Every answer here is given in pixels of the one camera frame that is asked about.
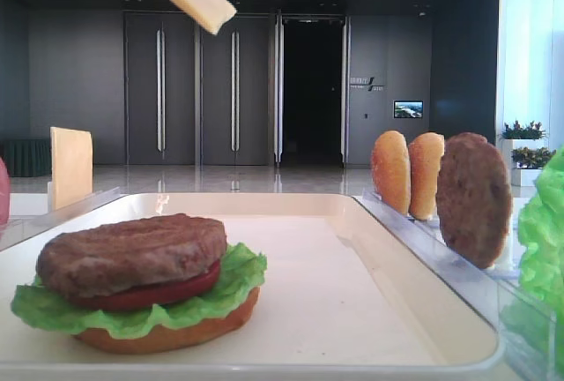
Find green lettuce leaf on tray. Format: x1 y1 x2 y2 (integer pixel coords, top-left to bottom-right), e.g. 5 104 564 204
11 243 268 340

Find bread bun far right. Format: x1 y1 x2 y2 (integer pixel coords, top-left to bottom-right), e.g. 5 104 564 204
371 131 411 215

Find bread bun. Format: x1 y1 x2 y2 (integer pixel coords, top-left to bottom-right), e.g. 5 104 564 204
408 132 444 220
371 131 411 215

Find bread bun near right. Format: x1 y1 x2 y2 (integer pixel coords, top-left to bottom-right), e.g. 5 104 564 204
408 132 444 220

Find red tomato slice in burger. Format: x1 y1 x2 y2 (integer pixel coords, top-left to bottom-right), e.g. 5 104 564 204
68 259 220 312

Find brown meat patty on tray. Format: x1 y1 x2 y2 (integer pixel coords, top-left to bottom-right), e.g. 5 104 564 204
36 213 227 300

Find standing brown meat patty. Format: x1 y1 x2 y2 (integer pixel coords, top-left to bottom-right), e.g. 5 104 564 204
436 132 512 269

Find red tomato slice standing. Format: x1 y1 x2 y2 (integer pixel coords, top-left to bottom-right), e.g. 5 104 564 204
0 159 11 226

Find standing green lettuce leaf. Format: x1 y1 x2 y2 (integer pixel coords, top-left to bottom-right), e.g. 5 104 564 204
501 149 563 376

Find dark double door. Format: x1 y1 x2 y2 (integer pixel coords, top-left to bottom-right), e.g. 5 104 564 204
124 12 272 166

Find cream rectangular metal tray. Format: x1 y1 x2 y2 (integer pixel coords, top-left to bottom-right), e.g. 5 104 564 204
1 193 512 380

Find bottom bun on tray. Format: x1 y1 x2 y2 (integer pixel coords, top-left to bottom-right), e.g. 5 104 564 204
75 288 260 355

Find potted flower plants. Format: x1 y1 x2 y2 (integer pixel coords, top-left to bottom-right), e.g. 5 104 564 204
501 120 555 187

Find green draped table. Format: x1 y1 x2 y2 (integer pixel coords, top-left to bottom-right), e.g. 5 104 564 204
1 138 51 177

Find wall display screen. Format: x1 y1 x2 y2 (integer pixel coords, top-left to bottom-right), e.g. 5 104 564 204
393 101 423 119

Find clear right long rail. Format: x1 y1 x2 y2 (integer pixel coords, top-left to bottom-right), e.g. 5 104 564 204
356 190 563 380

